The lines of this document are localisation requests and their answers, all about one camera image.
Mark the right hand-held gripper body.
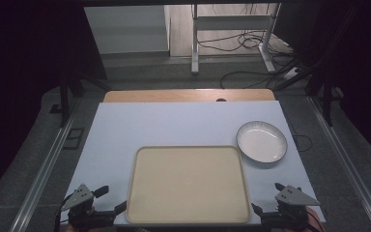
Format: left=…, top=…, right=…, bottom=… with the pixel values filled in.
left=260, top=185, right=321, bottom=230

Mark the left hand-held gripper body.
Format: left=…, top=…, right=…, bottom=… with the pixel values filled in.
left=65, top=183, right=118, bottom=230

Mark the person's right hand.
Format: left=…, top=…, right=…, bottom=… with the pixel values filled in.
left=303, top=207, right=326, bottom=232

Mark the white ribbed plate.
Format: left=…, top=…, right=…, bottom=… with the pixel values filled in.
left=236, top=120, right=289, bottom=164

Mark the black floor socket cover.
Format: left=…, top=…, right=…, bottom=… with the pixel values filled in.
left=62, top=128, right=86, bottom=151

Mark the beige plastic tray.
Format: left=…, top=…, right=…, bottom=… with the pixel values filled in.
left=125, top=145, right=252, bottom=225

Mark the white table sheet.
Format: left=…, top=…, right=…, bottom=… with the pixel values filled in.
left=60, top=101, right=327, bottom=226

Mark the black metal stand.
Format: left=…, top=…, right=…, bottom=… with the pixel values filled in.
left=304, top=72, right=345, bottom=128
left=48, top=71, right=111, bottom=129

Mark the white power strip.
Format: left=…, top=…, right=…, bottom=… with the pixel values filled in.
left=282, top=66, right=302, bottom=81

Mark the wooden table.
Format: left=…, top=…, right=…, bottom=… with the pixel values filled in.
left=103, top=89, right=276, bottom=103

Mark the white cabinet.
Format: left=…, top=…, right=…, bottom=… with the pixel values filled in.
left=83, top=5, right=171, bottom=55

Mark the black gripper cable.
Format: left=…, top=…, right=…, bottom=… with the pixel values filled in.
left=53, top=197, right=73, bottom=232

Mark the metal floor rail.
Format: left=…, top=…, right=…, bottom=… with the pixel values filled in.
left=9, top=96, right=82, bottom=232
left=305, top=95, right=371, bottom=232

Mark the looped black floor cable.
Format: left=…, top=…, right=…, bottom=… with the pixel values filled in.
left=290, top=133, right=314, bottom=153

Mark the long black floor cable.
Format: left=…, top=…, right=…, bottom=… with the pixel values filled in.
left=218, top=69, right=292, bottom=90

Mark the tangle of black floor cables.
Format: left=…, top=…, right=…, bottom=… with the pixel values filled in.
left=196, top=29, right=300, bottom=58

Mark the white metal desk frame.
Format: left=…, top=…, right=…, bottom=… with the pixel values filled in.
left=190, top=3, right=283, bottom=76

